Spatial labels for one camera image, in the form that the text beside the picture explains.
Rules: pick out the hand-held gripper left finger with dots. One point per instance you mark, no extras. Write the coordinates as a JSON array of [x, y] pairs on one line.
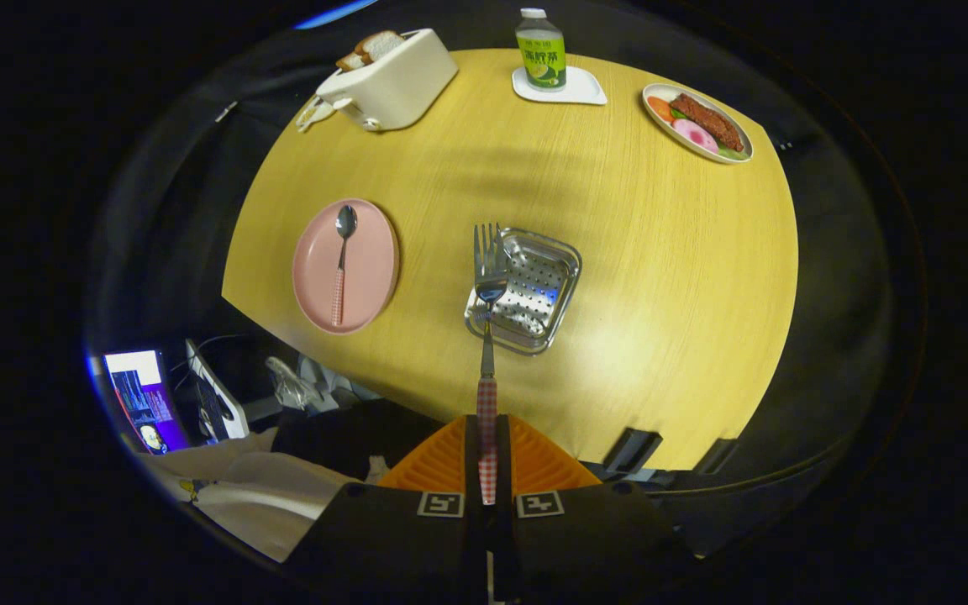
[[383, 529]]

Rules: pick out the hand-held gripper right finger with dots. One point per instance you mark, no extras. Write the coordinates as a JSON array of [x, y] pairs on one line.
[[602, 529]]

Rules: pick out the white shirt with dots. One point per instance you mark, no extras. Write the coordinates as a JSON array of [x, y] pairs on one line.
[[265, 504]]

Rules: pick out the clear plastic bag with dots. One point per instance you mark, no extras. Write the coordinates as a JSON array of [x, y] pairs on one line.
[[291, 386]]

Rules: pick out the metal perforated basket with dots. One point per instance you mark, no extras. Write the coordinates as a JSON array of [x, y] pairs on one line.
[[539, 286]]

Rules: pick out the pink plate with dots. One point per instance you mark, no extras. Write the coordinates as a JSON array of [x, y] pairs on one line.
[[370, 269]]

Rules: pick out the lit computer monitor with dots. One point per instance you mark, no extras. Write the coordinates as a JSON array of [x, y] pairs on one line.
[[144, 403]]

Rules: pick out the green vegetable piece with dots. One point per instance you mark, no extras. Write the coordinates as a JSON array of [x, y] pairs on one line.
[[734, 153]]

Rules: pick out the pink round food slice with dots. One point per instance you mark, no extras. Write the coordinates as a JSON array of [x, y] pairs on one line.
[[694, 134]]

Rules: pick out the white food plate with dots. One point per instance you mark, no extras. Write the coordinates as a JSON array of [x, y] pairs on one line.
[[660, 126]]

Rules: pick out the brown meat slice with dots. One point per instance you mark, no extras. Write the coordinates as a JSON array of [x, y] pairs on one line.
[[707, 122]]

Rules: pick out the white divided condiment tray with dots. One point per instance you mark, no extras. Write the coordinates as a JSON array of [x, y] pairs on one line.
[[312, 113]]

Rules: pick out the orange carrot slice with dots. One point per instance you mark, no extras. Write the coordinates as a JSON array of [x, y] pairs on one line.
[[660, 107]]

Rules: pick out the white square coaster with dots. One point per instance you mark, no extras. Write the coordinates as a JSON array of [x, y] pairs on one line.
[[583, 88]]

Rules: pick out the white toaster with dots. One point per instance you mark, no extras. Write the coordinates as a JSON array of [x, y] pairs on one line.
[[400, 84]]

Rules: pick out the toast bread slice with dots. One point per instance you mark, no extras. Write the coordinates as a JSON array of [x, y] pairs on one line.
[[349, 60], [379, 44]]

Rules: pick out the green tea bottle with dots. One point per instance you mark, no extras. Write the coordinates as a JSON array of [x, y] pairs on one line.
[[541, 55]]

